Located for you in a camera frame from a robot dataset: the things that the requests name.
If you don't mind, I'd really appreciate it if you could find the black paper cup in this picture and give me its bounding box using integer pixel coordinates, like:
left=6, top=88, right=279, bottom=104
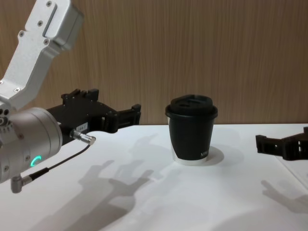
left=167, top=115, right=214, bottom=167

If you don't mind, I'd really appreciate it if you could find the black plastic cup lid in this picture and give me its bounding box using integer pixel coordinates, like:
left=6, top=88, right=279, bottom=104
left=165, top=93, right=218, bottom=120

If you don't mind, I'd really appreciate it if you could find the white round coaster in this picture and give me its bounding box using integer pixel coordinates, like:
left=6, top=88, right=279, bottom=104
left=173, top=146, right=225, bottom=167

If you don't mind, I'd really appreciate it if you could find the thin dark gripper cable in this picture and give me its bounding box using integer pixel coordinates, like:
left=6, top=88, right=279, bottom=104
left=11, top=129, right=97, bottom=193

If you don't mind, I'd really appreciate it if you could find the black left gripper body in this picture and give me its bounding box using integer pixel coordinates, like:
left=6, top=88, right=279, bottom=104
left=46, top=88, right=119, bottom=147

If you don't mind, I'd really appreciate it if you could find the white table cloth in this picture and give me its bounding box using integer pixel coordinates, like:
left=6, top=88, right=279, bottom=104
left=0, top=123, right=308, bottom=231

